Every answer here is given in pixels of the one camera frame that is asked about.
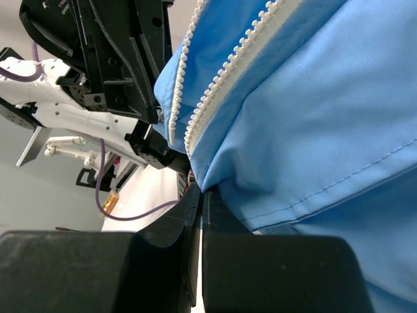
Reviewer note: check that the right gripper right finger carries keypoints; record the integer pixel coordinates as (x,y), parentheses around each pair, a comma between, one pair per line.
(245,272)

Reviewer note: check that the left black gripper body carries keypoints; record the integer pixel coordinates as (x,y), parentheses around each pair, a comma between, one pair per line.
(52,25)

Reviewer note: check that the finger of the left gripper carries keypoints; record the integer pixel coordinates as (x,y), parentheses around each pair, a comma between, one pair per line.
(134,31)
(168,47)

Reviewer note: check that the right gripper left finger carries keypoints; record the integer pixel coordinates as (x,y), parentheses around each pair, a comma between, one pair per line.
(153,270)

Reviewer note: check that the light blue zip jacket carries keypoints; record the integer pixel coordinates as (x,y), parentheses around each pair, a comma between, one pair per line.
(303,114)

